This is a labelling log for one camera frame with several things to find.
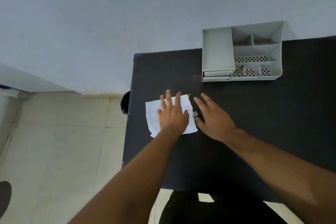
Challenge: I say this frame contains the person's black trousers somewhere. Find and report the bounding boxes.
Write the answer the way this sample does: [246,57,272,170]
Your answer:
[159,190,289,224]

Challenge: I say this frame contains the dark round floor object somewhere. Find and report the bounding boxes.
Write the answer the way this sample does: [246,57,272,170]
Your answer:
[0,181,12,217]

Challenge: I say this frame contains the white paper sheet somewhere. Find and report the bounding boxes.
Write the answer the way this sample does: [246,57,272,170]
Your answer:
[145,94,198,138]

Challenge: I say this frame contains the person's left forearm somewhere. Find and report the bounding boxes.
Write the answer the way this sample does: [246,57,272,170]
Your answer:
[68,129,181,224]

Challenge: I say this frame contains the person's right forearm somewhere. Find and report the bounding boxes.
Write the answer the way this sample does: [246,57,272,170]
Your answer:
[224,128,336,224]

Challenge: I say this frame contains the black round object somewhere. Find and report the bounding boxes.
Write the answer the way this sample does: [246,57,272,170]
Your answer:
[120,91,131,116]

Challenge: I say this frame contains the grey plastic desk organizer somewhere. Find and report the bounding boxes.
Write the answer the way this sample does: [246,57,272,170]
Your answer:
[201,21,285,82]

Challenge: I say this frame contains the person's left hand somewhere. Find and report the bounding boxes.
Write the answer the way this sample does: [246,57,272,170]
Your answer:
[157,90,190,138]

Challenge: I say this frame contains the person's right hand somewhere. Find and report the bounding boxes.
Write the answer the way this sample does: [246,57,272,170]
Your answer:
[193,93,238,143]

